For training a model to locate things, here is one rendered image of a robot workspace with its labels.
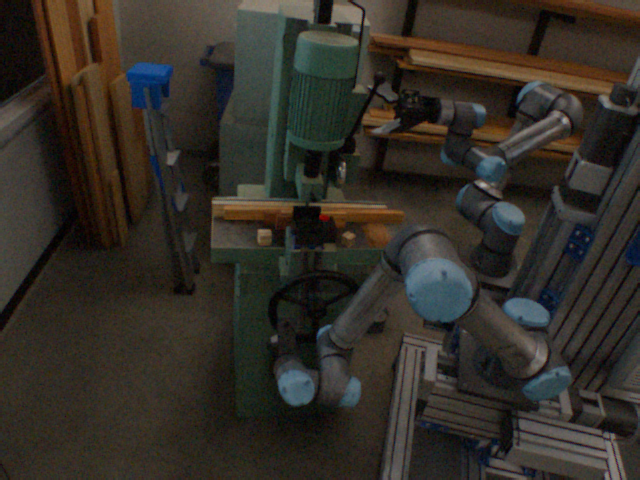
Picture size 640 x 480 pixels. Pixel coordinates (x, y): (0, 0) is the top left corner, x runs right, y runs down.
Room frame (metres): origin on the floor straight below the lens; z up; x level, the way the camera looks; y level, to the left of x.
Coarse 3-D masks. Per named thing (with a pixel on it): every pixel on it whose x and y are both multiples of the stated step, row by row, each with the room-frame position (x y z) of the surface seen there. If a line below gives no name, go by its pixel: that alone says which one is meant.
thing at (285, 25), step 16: (288, 16) 1.54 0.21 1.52; (304, 16) 1.57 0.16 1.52; (336, 16) 1.66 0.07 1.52; (288, 32) 1.54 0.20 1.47; (288, 48) 1.54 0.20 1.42; (288, 64) 1.54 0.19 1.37; (288, 80) 1.54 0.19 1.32; (272, 96) 1.69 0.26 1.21; (272, 112) 1.62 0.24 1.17; (272, 128) 1.59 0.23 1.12; (272, 144) 1.55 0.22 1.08; (272, 160) 1.54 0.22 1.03; (272, 176) 1.53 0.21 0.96; (272, 192) 1.53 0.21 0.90; (288, 192) 1.55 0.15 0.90
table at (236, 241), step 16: (224, 224) 1.28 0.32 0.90; (240, 224) 1.29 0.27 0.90; (256, 224) 1.31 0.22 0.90; (272, 224) 1.32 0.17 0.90; (352, 224) 1.40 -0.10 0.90; (384, 224) 1.43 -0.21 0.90; (224, 240) 1.19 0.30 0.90; (240, 240) 1.21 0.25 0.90; (256, 240) 1.22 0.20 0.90; (272, 240) 1.23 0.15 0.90; (336, 240) 1.29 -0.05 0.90; (224, 256) 1.16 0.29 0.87; (240, 256) 1.17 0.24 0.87; (256, 256) 1.18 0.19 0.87; (272, 256) 1.19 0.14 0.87; (352, 256) 1.26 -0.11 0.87; (368, 256) 1.27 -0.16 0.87
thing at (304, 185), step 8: (296, 168) 1.45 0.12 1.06; (296, 176) 1.44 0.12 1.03; (304, 176) 1.37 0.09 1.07; (320, 176) 1.39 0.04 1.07; (296, 184) 1.41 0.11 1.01; (304, 184) 1.33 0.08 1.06; (312, 184) 1.34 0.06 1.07; (320, 184) 1.34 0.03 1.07; (304, 192) 1.33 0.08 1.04; (320, 192) 1.34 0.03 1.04; (304, 200) 1.33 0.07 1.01; (320, 200) 1.34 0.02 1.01
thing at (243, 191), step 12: (240, 192) 1.66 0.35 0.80; (252, 192) 1.68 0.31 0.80; (264, 192) 1.69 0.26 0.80; (336, 192) 1.79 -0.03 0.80; (240, 264) 1.22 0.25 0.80; (240, 276) 1.18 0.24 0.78; (252, 276) 1.18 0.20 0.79; (264, 276) 1.19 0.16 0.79; (276, 276) 1.20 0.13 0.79; (360, 276) 1.27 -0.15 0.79; (240, 288) 1.17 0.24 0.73; (252, 288) 1.18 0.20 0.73; (264, 288) 1.19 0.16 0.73; (276, 288) 1.20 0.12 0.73; (324, 288) 1.24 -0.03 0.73; (336, 288) 1.25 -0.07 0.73; (348, 288) 1.26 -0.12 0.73
